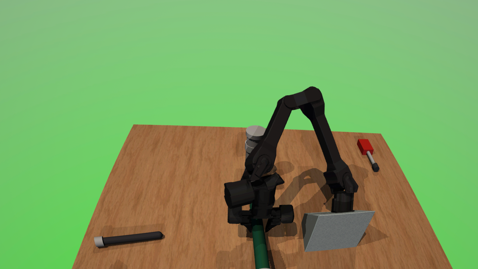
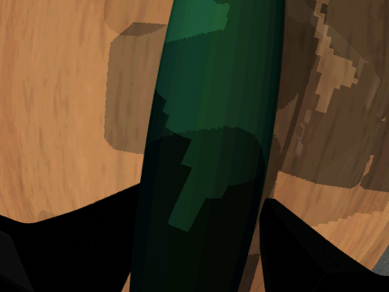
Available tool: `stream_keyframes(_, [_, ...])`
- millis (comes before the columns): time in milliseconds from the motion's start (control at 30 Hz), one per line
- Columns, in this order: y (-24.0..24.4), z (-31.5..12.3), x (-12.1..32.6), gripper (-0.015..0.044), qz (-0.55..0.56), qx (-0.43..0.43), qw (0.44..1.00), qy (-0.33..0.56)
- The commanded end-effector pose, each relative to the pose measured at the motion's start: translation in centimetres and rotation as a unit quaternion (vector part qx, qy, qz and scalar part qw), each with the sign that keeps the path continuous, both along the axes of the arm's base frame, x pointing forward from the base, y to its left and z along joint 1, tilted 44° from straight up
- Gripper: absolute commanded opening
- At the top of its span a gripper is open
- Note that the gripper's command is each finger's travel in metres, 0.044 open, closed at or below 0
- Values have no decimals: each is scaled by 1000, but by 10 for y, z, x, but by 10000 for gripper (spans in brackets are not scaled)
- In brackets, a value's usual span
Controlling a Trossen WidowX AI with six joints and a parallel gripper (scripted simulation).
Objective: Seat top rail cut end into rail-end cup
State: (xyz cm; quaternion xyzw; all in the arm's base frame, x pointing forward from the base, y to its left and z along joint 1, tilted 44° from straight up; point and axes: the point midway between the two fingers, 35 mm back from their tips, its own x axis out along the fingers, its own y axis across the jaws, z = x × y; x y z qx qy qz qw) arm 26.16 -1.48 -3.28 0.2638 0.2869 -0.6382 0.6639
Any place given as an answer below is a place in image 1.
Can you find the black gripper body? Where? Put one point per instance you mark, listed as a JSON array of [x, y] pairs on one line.
[[283, 213]]

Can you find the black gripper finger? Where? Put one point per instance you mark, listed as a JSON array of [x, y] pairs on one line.
[[271, 224], [247, 225]]

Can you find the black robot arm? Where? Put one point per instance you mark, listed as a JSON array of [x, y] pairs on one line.
[[261, 160]]

